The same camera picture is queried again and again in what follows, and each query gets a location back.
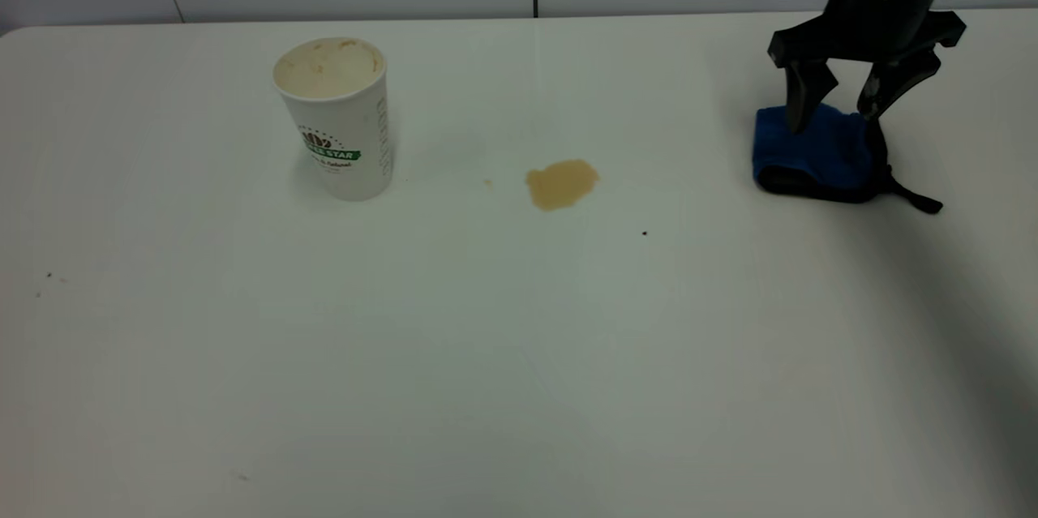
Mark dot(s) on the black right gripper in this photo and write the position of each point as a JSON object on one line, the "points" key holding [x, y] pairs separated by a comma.
{"points": [[884, 15]]}

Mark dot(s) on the brown coffee spill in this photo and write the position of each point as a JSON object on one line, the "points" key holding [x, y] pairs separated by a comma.
{"points": [[559, 184]]}

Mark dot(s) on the blue cloth with black trim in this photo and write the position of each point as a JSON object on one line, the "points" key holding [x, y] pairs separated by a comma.
{"points": [[835, 157]]}

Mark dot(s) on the white paper coffee cup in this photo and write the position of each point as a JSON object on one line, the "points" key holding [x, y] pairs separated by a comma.
{"points": [[340, 129]]}

